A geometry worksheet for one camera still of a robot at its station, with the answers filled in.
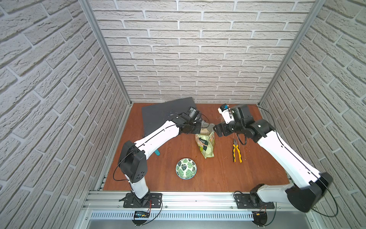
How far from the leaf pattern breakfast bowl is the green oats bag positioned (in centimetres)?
10

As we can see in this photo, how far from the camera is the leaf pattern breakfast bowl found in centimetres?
83

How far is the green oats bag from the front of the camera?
2.63ft
